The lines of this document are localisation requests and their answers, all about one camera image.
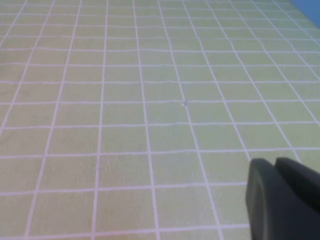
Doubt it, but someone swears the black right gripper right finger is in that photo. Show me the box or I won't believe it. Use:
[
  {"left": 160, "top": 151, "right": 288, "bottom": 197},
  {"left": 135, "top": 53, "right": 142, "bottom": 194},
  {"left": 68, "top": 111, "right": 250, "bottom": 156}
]
[{"left": 274, "top": 156, "right": 320, "bottom": 213}]

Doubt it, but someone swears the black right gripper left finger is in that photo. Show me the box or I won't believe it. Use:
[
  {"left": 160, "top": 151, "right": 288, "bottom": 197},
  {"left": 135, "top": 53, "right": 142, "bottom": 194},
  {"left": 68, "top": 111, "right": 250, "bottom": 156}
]
[{"left": 244, "top": 157, "right": 320, "bottom": 240}]

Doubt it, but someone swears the blue background panel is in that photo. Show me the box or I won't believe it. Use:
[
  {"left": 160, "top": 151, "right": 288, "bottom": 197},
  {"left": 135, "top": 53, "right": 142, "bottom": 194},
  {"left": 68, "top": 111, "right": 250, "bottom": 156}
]
[{"left": 289, "top": 0, "right": 320, "bottom": 29}]

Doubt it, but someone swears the green white-grid tablecloth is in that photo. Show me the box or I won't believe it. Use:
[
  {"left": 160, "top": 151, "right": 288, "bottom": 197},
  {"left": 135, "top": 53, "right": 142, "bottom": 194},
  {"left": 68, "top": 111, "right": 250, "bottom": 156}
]
[{"left": 0, "top": 0, "right": 320, "bottom": 240}]

